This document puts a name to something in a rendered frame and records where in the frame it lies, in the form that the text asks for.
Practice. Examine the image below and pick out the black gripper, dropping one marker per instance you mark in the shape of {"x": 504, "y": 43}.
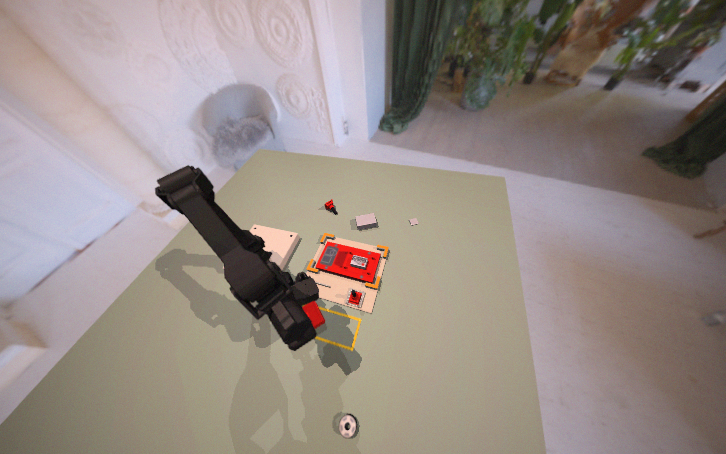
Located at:
{"x": 308, "y": 335}

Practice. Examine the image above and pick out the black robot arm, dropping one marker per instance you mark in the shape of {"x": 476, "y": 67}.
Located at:
{"x": 247, "y": 268}

